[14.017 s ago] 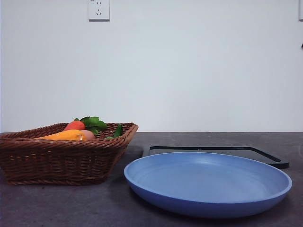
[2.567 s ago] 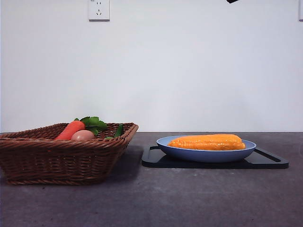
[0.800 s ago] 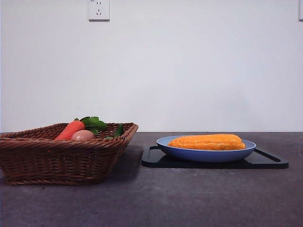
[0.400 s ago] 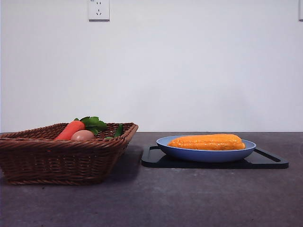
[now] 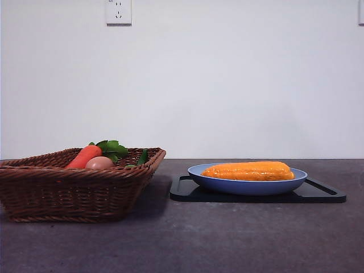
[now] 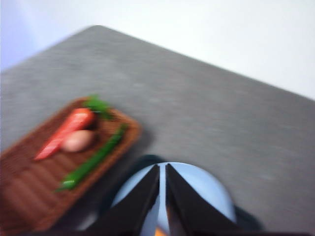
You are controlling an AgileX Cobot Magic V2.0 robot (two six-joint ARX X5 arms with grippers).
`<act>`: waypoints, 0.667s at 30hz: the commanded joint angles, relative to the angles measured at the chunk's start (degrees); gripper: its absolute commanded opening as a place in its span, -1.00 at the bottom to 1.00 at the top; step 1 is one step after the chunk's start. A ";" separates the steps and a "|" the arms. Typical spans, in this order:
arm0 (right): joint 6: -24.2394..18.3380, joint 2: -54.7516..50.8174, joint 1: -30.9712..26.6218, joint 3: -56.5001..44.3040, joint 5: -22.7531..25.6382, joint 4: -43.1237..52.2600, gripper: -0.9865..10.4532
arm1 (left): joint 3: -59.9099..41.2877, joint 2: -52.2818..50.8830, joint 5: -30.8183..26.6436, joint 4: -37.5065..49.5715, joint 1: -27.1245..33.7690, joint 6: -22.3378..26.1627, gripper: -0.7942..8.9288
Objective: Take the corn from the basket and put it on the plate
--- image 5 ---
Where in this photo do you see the brown egg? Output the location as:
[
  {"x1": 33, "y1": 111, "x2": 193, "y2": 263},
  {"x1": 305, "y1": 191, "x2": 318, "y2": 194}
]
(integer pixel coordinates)
[{"x1": 84, "y1": 156, "x2": 115, "y2": 171}]

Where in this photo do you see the blue round plate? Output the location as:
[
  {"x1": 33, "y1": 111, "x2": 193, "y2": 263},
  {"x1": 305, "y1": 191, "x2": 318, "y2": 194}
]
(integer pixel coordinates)
[{"x1": 187, "y1": 163, "x2": 309, "y2": 196}]

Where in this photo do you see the yellow-orange corn cob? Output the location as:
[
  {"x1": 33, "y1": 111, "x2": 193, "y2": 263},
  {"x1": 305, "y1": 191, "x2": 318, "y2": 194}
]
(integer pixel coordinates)
[{"x1": 200, "y1": 161, "x2": 295, "y2": 183}]

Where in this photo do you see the white wall socket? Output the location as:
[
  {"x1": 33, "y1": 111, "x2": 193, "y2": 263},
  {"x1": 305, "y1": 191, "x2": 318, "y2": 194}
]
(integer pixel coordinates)
[{"x1": 106, "y1": 0, "x2": 133, "y2": 27}]

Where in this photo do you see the black rectangular tray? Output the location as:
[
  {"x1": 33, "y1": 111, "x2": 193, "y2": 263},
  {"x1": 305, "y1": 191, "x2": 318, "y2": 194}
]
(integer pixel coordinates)
[{"x1": 169, "y1": 175, "x2": 348, "y2": 204}]

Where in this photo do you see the brown wicker basket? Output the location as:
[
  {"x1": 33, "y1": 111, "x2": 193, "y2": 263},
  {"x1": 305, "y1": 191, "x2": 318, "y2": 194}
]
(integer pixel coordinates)
[{"x1": 0, "y1": 147, "x2": 167, "y2": 224}]

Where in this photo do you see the dark green pepper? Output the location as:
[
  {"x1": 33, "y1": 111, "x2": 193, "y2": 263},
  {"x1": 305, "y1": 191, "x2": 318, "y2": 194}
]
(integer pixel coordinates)
[{"x1": 126, "y1": 149, "x2": 148, "y2": 168}]

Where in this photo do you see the green leafy vegetable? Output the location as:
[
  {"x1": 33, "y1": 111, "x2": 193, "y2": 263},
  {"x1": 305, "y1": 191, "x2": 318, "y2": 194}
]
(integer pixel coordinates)
[{"x1": 88, "y1": 139, "x2": 130, "y2": 163}]

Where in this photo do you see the orange carrot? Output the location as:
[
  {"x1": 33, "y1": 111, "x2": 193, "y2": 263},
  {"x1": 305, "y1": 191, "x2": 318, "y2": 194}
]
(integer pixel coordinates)
[{"x1": 65, "y1": 144, "x2": 103, "y2": 169}]

